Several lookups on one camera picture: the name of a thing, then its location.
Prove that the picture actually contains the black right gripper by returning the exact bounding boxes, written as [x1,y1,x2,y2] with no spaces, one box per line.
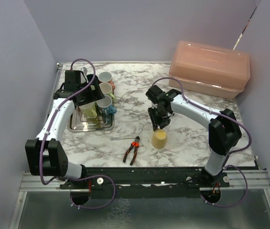
[148,105,170,131]

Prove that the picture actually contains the blue dotted mug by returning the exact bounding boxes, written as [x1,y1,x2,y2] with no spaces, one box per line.
[97,95,117,123]

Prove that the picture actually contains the light green mug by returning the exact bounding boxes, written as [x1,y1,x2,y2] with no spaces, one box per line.
[99,83,116,100]

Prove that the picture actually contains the lime green faceted mug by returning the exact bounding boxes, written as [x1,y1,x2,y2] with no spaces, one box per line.
[79,102,97,118]

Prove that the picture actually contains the pink terracotta mug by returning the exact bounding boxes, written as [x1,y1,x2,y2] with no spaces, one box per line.
[98,72,116,90]

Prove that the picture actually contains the yellow mug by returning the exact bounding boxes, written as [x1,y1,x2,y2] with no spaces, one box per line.
[151,129,167,149]

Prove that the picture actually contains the dark teal mug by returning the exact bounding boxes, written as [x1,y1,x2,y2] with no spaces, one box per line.
[86,74,93,82]

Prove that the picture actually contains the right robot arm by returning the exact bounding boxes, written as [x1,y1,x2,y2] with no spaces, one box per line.
[146,85,242,187]

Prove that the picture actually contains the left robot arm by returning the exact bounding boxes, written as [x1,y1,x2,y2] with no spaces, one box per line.
[25,70,105,188]

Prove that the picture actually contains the steel tray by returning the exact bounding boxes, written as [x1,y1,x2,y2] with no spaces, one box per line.
[67,107,115,132]

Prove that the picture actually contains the orange black pliers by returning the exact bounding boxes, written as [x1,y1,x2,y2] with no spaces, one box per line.
[122,135,141,166]

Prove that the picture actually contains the pink plastic storage box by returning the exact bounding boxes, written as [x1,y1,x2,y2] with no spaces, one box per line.
[168,41,250,99]

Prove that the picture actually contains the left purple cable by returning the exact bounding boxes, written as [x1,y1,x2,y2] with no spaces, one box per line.
[40,58,117,210]

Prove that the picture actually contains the purple cable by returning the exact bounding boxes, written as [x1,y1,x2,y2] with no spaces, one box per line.
[150,77,252,208]
[40,58,117,210]

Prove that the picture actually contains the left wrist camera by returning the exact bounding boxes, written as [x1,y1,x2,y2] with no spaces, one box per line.
[80,67,87,75]

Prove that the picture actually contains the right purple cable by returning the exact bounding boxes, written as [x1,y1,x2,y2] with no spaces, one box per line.
[150,77,252,208]

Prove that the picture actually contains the clear handle screwdriver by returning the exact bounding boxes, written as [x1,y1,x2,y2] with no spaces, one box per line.
[110,137,135,141]

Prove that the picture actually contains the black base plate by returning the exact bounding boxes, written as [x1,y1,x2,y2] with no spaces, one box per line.
[29,164,231,199]

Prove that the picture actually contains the aluminium rail frame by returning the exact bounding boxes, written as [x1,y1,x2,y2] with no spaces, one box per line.
[19,171,66,192]

